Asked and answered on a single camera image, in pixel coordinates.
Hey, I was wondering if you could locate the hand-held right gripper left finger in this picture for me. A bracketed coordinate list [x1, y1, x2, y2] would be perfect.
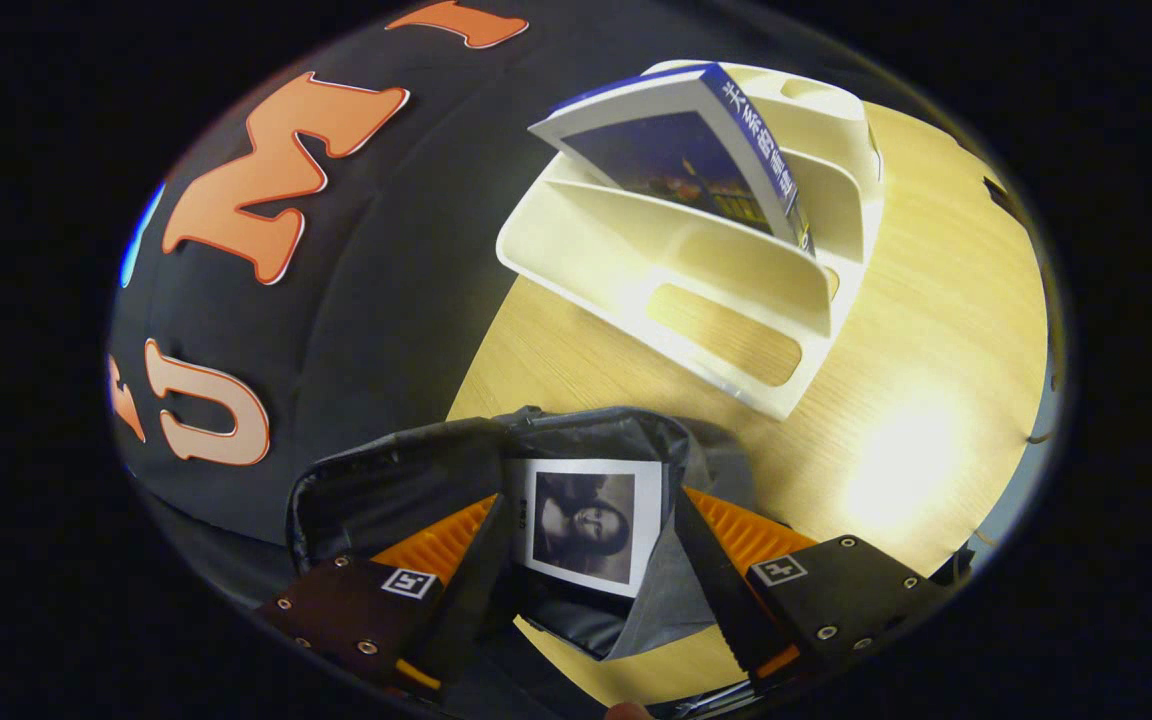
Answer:
[256, 493, 512, 698]

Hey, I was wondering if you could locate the white bookshelf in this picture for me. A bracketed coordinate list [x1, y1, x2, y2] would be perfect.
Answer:
[496, 60, 885, 421]

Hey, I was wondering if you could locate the blue cover book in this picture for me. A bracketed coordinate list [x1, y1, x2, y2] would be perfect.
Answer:
[528, 62, 817, 256]

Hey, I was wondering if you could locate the grey schoolbag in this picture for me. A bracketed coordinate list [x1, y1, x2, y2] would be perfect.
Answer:
[286, 405, 767, 716]

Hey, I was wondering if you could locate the white portrait cover book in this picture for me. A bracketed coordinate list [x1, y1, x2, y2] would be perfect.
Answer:
[503, 458, 664, 599]

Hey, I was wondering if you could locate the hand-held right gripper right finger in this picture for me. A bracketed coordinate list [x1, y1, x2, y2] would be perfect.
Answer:
[676, 487, 952, 691]

